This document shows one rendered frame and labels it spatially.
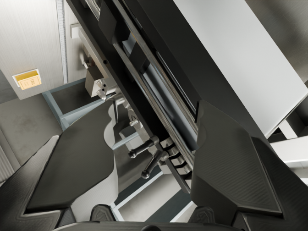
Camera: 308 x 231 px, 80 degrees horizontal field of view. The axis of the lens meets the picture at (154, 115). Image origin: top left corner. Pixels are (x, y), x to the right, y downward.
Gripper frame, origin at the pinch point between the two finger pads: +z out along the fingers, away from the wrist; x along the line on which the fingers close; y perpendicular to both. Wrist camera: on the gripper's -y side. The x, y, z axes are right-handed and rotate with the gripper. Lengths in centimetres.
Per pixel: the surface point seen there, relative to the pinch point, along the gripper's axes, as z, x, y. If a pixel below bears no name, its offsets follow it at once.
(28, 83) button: 52, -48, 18
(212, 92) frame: 7.1, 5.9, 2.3
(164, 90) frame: 15.6, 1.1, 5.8
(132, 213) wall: 134, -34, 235
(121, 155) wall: 188, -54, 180
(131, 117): 43, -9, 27
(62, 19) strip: 49, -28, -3
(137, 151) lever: 10.3, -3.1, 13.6
